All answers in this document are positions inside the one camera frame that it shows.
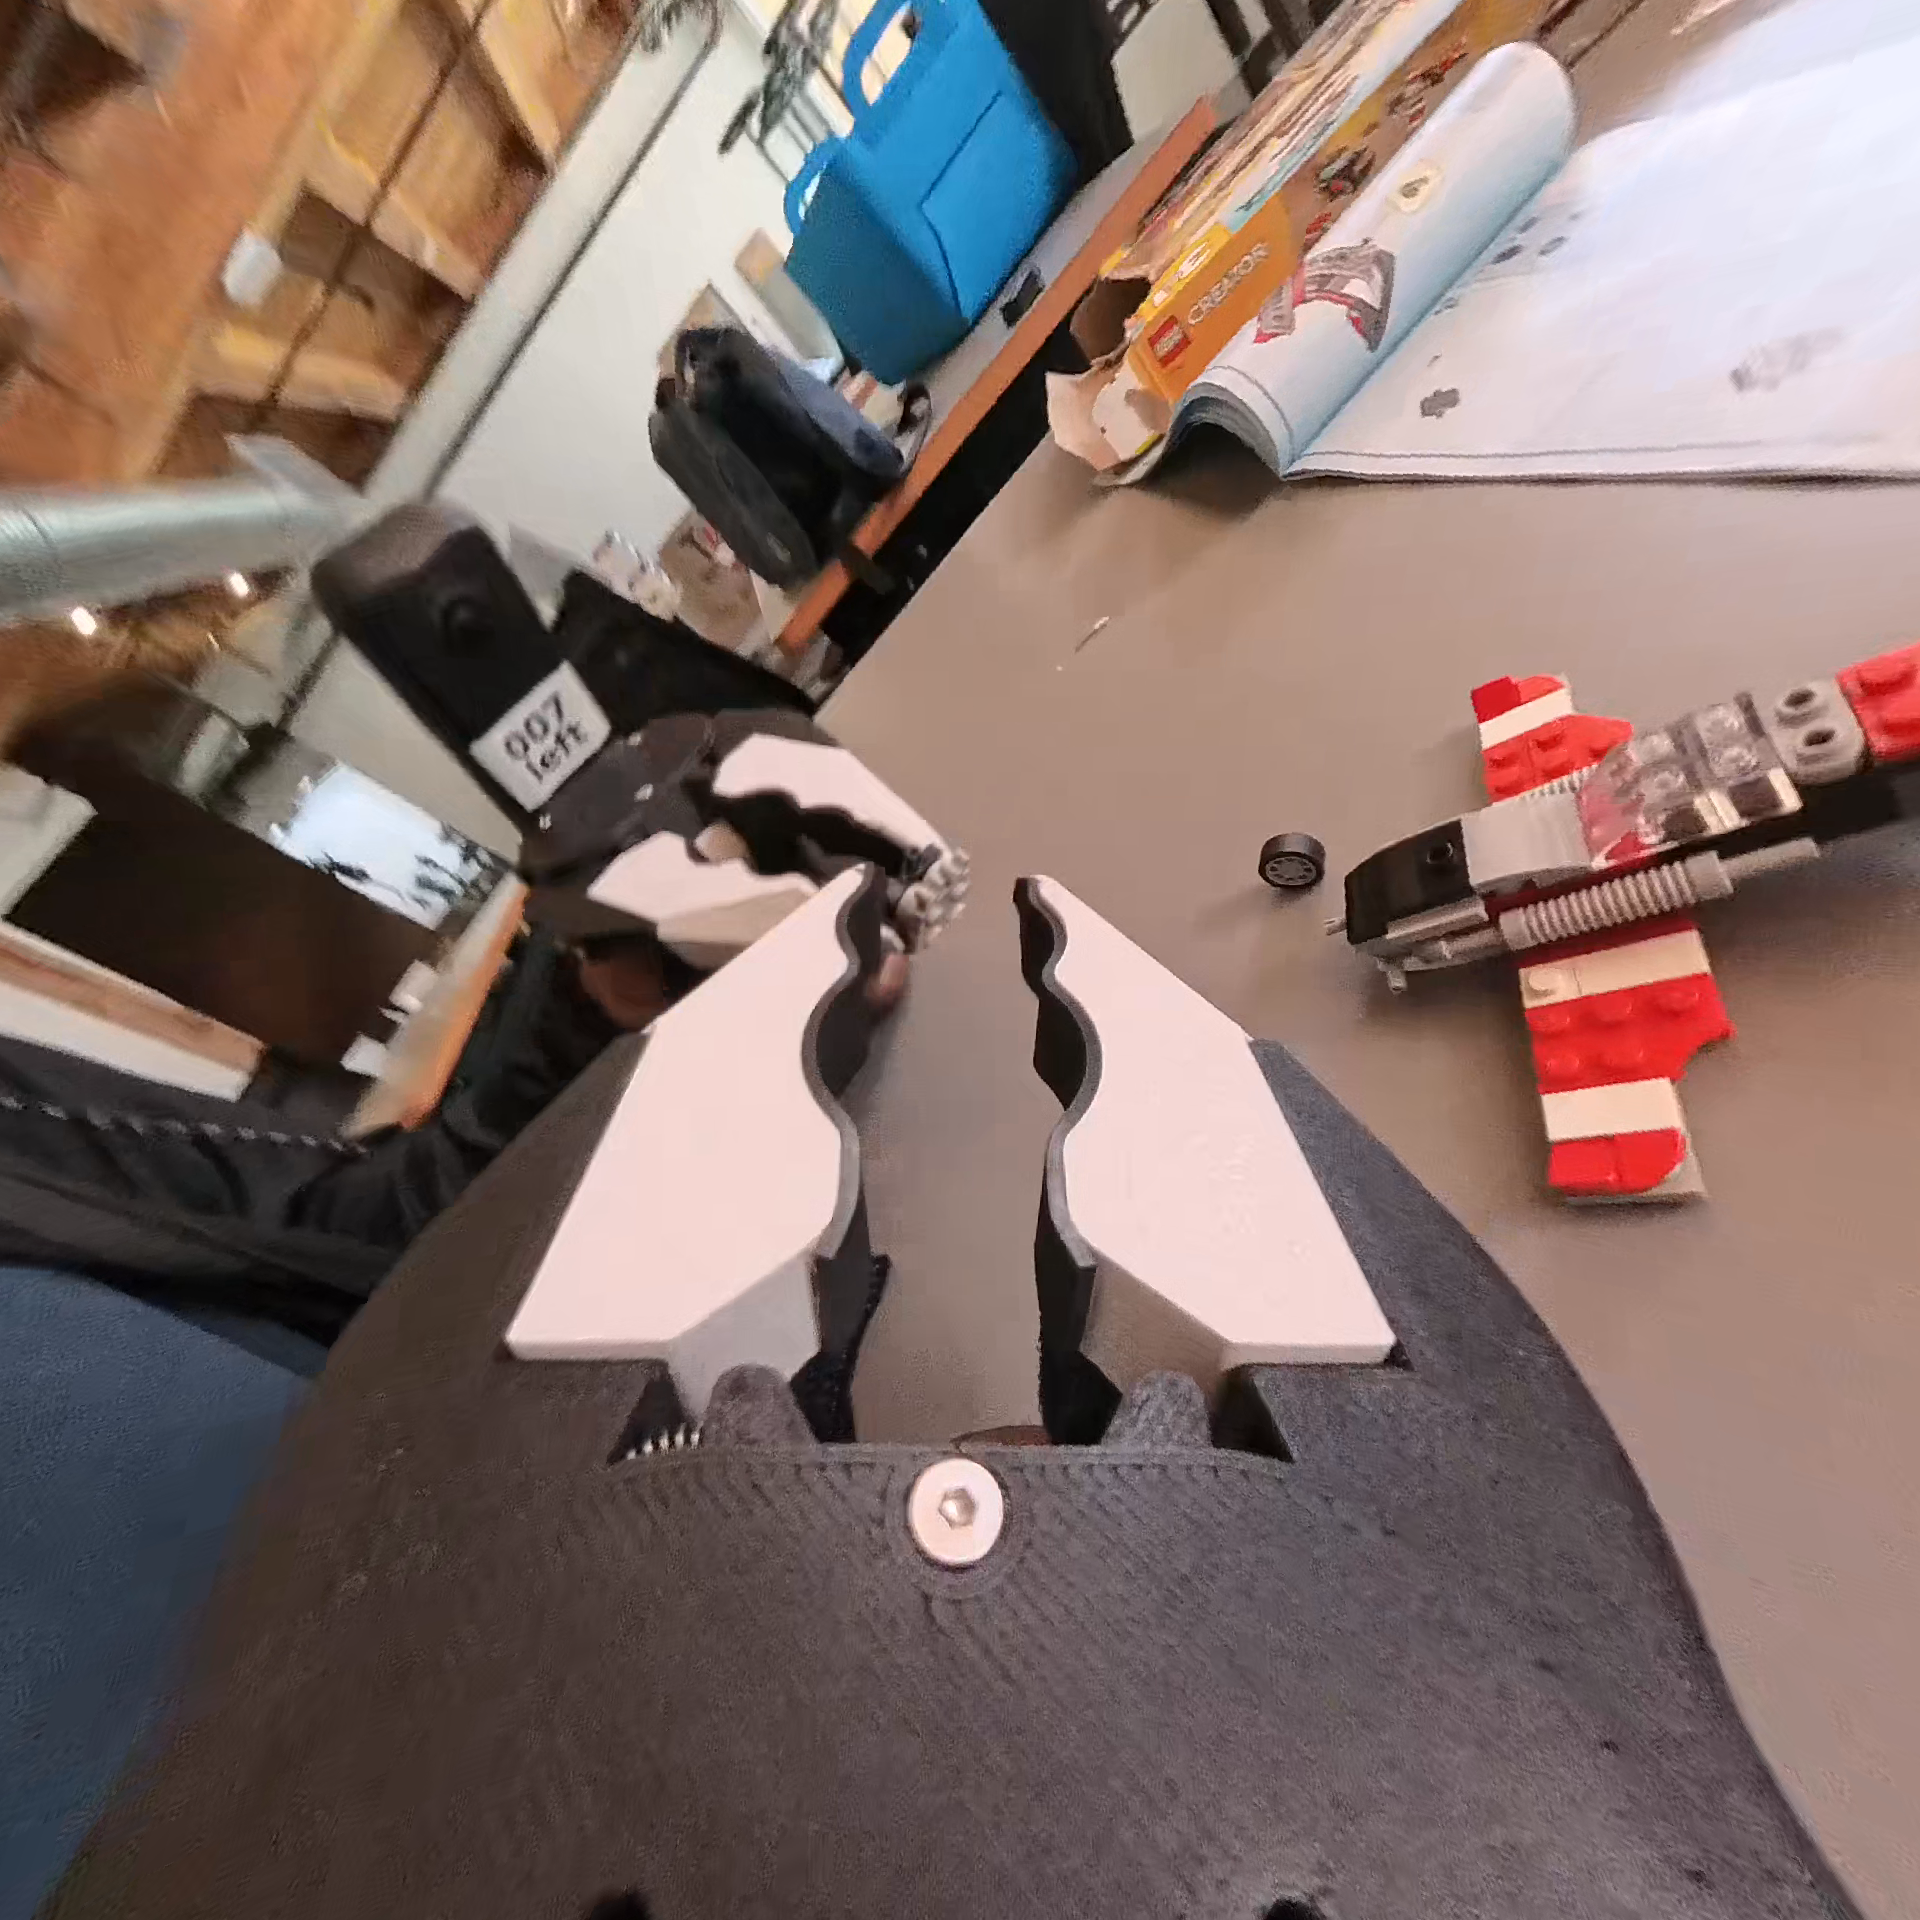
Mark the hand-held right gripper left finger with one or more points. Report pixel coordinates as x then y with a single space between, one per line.
722 1155

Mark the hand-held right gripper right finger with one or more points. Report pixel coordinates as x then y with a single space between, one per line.
1202 1187

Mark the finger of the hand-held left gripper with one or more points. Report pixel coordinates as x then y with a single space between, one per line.
708 908
826 789

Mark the black wheel with grey axle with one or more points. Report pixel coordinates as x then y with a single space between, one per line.
938 891

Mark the red white toy brick airplane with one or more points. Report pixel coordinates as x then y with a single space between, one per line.
1591 962

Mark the person's left forearm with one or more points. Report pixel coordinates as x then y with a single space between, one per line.
271 1187

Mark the grey desk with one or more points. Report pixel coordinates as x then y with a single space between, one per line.
1260 662

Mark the wooden top office desk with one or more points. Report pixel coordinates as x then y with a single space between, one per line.
1007 367

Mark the small black toy wheel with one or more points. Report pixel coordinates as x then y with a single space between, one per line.
1294 862

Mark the black backpack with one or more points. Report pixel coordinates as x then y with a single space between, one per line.
766 451

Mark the blue felt bag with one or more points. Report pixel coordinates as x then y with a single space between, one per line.
948 166

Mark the person's legs in jeans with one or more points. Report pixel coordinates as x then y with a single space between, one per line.
123 1562

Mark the orange toy brick cardboard box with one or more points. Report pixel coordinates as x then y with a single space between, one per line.
1322 166

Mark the white instruction booklet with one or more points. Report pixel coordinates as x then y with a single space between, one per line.
1621 300

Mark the silver ventilation duct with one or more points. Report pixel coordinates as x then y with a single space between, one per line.
151 548

